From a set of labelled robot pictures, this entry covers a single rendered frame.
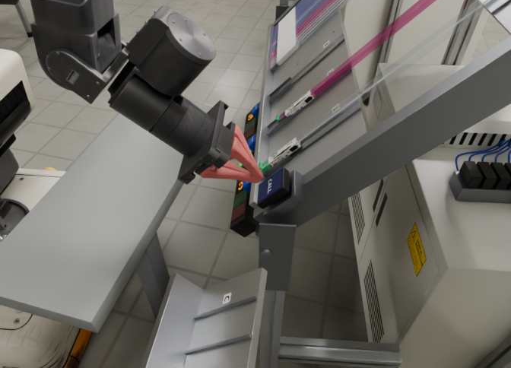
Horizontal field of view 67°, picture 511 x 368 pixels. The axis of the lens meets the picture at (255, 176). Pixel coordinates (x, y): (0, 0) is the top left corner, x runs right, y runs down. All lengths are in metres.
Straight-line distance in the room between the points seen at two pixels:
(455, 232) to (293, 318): 0.68
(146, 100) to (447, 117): 0.33
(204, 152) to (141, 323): 0.96
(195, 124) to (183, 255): 1.03
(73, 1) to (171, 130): 0.15
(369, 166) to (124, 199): 0.49
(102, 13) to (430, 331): 0.81
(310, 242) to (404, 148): 1.00
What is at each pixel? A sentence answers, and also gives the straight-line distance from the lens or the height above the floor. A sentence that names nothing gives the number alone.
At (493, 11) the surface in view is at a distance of 0.54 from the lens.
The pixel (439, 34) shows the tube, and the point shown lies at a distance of 0.54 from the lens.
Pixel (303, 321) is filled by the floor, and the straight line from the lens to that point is 1.29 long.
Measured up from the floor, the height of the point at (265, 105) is 0.73.
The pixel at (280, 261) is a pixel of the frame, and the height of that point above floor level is 0.68.
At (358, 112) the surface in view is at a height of 0.86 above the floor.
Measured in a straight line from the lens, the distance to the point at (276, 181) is 0.51.
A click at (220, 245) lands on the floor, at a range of 1.44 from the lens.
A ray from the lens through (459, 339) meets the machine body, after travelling 0.97.
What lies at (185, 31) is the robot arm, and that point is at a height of 1.01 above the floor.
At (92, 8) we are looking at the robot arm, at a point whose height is 1.03.
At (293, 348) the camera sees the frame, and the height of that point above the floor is 0.32.
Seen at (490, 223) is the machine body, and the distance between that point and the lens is 0.82.
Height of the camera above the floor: 1.16
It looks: 44 degrees down
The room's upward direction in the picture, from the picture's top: straight up
